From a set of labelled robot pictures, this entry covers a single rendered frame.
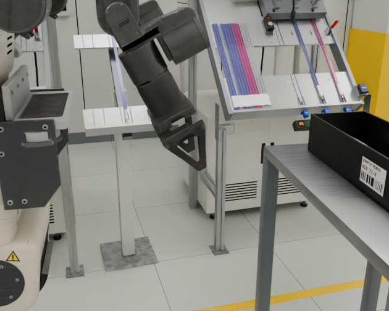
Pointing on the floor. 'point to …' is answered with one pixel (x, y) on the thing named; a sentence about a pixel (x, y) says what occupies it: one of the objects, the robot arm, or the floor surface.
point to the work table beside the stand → (288, 171)
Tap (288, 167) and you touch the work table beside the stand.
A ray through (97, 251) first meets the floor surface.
